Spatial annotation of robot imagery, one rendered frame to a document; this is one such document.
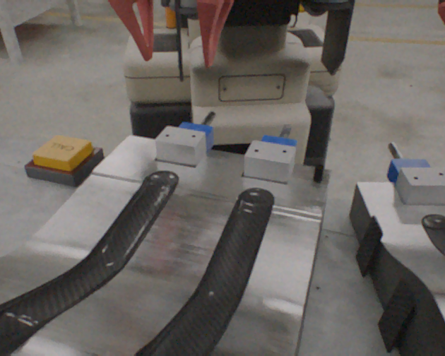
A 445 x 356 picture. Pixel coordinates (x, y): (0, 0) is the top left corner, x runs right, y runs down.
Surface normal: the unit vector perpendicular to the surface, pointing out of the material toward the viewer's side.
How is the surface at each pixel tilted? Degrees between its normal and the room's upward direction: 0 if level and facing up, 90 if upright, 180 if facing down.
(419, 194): 90
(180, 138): 0
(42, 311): 26
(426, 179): 0
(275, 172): 90
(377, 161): 0
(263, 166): 90
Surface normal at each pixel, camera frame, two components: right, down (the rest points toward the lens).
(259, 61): 0.04, -0.40
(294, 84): 0.08, 0.68
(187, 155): -0.31, 0.54
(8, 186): 0.00, -0.82
